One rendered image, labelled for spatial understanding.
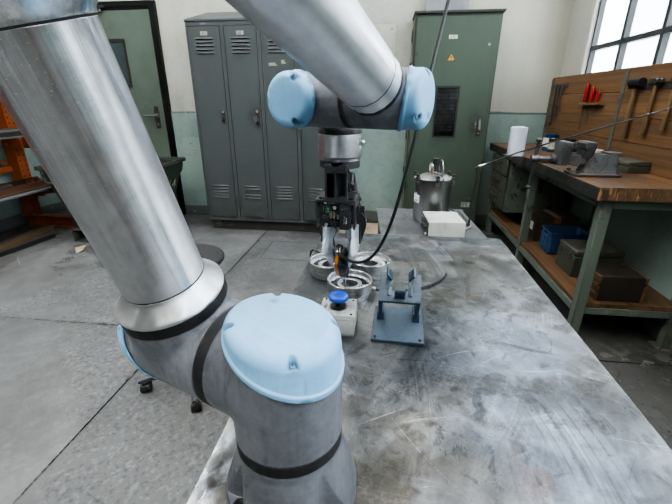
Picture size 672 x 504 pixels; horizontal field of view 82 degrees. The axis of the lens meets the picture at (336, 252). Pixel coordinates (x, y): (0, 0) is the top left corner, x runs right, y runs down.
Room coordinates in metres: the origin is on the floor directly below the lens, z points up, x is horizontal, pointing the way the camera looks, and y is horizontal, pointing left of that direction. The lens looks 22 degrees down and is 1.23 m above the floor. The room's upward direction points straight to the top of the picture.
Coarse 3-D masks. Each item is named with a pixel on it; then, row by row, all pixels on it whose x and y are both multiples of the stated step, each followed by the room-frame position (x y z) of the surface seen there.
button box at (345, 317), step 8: (328, 304) 0.68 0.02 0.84; (344, 304) 0.68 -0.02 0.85; (352, 304) 0.68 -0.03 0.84; (336, 312) 0.65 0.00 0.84; (344, 312) 0.65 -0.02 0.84; (352, 312) 0.65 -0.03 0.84; (336, 320) 0.64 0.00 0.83; (344, 320) 0.64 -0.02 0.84; (352, 320) 0.64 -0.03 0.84; (344, 328) 0.64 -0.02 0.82; (352, 328) 0.64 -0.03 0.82; (352, 336) 0.64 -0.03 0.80
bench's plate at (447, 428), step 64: (448, 256) 1.05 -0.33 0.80; (512, 256) 1.05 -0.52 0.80; (448, 320) 0.70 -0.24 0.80; (512, 320) 0.70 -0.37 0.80; (384, 384) 0.50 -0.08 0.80; (448, 384) 0.50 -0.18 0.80; (512, 384) 0.50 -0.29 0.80; (576, 384) 0.50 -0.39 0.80; (384, 448) 0.38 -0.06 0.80; (448, 448) 0.38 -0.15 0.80; (512, 448) 0.38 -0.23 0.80; (576, 448) 0.38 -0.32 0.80; (640, 448) 0.38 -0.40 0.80
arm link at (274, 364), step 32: (224, 320) 0.34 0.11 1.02; (256, 320) 0.32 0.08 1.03; (288, 320) 0.33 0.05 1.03; (320, 320) 0.33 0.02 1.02; (224, 352) 0.29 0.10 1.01; (256, 352) 0.28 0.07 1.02; (288, 352) 0.28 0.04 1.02; (320, 352) 0.29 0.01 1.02; (224, 384) 0.29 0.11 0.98; (256, 384) 0.27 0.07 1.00; (288, 384) 0.27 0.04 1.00; (320, 384) 0.28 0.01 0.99; (256, 416) 0.27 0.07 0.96; (288, 416) 0.27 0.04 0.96; (320, 416) 0.28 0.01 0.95; (256, 448) 0.27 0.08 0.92; (288, 448) 0.27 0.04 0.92; (320, 448) 0.28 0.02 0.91
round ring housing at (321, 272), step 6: (312, 258) 0.95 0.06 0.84; (318, 258) 0.96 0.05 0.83; (312, 264) 0.90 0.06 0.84; (318, 264) 0.92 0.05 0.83; (324, 264) 0.94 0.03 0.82; (312, 270) 0.90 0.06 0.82; (318, 270) 0.88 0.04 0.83; (324, 270) 0.88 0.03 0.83; (330, 270) 0.87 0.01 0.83; (318, 276) 0.89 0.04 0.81; (324, 276) 0.88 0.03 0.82
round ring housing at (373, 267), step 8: (360, 256) 0.98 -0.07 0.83; (368, 256) 0.98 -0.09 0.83; (376, 256) 0.98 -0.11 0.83; (384, 256) 0.96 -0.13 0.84; (352, 264) 0.91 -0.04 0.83; (360, 264) 0.92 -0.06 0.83; (368, 264) 0.95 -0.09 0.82; (376, 264) 0.94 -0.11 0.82; (384, 264) 0.90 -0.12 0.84; (368, 272) 0.88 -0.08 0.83; (376, 272) 0.88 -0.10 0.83
